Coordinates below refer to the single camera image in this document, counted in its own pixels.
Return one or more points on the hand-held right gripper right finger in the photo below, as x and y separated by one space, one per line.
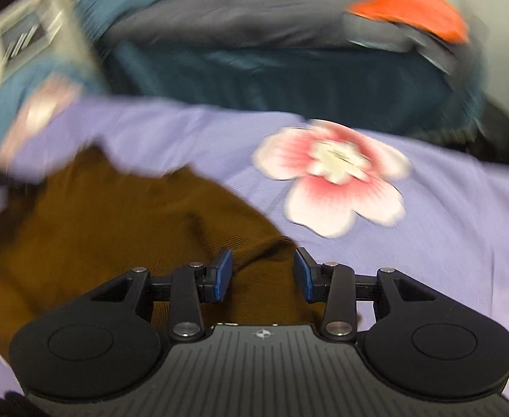
304 276

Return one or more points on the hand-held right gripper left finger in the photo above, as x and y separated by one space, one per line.
220 276

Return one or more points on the brown knitted garment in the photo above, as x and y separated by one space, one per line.
106 234

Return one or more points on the purple floral bedsheet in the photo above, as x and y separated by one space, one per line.
432 226

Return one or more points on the white device with knobs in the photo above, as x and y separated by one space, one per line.
24 34

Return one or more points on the teal quilt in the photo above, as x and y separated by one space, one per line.
280 78

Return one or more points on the dark grey pillow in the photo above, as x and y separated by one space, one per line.
254 17

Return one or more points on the orange cloth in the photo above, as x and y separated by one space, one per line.
410 8

